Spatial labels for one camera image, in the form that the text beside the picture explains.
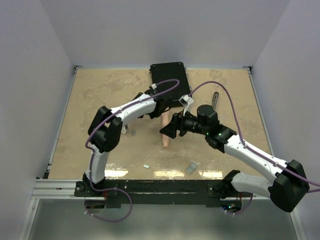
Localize grey stapler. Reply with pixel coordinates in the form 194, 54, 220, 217
211, 91, 219, 110

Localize staple strips near front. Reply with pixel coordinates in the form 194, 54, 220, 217
185, 162, 197, 175

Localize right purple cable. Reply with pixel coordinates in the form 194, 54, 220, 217
188, 81, 320, 216

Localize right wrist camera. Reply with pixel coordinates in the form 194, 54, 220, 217
179, 95, 195, 116

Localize purple cable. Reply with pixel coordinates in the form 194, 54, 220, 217
84, 79, 181, 222
188, 81, 320, 216

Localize black base bar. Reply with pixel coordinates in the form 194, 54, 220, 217
74, 179, 250, 212

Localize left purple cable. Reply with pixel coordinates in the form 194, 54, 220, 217
84, 79, 181, 222

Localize black hard case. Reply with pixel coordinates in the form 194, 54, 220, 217
149, 61, 194, 108

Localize pink toy microphone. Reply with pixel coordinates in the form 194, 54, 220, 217
160, 112, 171, 148

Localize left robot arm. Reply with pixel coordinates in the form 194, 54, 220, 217
83, 88, 169, 196

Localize small white card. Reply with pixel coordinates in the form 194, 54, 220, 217
121, 125, 129, 134

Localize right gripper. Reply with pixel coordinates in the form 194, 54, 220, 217
160, 108, 209, 139

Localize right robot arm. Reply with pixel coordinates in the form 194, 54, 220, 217
159, 104, 310, 213

